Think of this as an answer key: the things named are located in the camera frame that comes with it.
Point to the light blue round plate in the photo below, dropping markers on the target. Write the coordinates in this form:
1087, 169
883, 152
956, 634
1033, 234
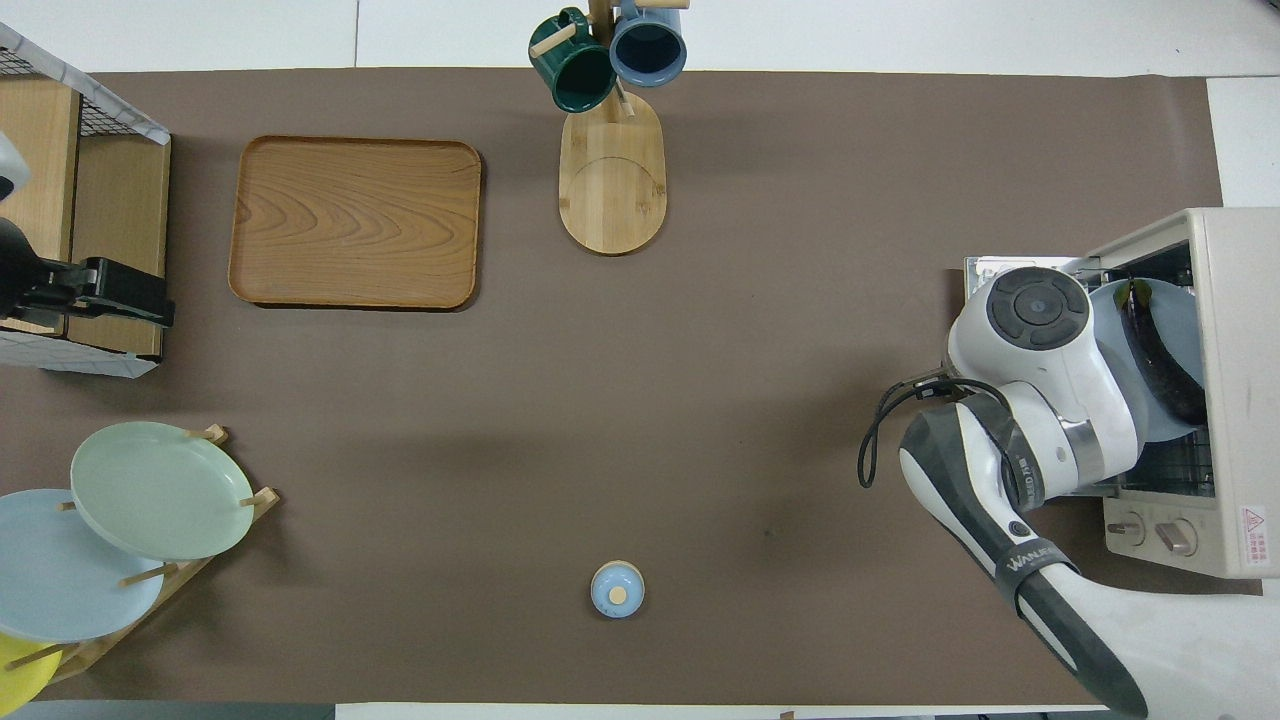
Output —
1185, 330

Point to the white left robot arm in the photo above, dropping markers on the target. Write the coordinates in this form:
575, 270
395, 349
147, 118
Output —
15, 260

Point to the wooden stepped shelf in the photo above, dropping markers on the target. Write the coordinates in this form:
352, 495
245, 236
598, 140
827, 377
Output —
120, 200

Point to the pale green plate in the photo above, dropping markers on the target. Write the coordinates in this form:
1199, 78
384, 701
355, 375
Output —
160, 490

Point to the wooden plate rack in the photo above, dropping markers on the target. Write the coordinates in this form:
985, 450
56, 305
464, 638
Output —
185, 580

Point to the wooden serving tray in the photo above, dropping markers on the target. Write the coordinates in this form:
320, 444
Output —
350, 220

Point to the beige oven knob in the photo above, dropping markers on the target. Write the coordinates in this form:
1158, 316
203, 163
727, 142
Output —
1125, 530
1176, 538

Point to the light blue racked plate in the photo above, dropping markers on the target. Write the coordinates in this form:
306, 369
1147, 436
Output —
60, 580

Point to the dark purple eggplant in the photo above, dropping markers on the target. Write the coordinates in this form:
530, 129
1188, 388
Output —
1165, 370

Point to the dark green mug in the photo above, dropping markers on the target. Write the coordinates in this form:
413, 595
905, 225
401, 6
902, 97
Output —
575, 75

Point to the blue mug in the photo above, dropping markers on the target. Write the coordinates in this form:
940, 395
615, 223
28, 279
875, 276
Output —
648, 45

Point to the wooden mug tree stand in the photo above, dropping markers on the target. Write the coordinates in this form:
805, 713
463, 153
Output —
612, 190

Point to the white marbled shelf panel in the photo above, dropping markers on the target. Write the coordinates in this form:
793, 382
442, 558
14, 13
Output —
120, 112
60, 355

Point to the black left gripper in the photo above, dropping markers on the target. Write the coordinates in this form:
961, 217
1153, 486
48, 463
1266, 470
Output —
58, 290

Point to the beige toaster oven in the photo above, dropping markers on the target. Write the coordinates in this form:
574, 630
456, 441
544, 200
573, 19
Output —
1245, 400

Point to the yellow plate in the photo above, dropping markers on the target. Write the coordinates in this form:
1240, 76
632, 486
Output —
20, 680

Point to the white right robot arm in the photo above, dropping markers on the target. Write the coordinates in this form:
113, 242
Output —
1060, 400

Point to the brown table mat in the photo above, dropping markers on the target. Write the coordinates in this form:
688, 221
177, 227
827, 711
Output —
700, 400

